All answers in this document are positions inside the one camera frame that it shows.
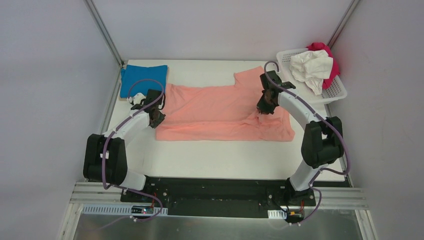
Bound magenta red t shirt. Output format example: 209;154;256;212
306;42;340;90

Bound left electronics board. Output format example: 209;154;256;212
131;205;154;215

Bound crumpled white t shirt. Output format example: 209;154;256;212
289;50;334;95

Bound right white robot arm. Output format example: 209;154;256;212
256;70;345;203

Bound right electronics board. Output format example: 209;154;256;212
285;206;305;224

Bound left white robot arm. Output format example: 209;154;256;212
82;89;165;191

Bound white plastic basket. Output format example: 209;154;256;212
276;48;348;105

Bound electronics board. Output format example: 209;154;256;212
131;205;154;215
285;206;305;224

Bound aluminium frame rail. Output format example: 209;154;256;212
84;0;125;68

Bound salmon pink t shirt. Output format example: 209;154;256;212
155;66;295;142

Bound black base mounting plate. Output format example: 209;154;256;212
142;177;316;218

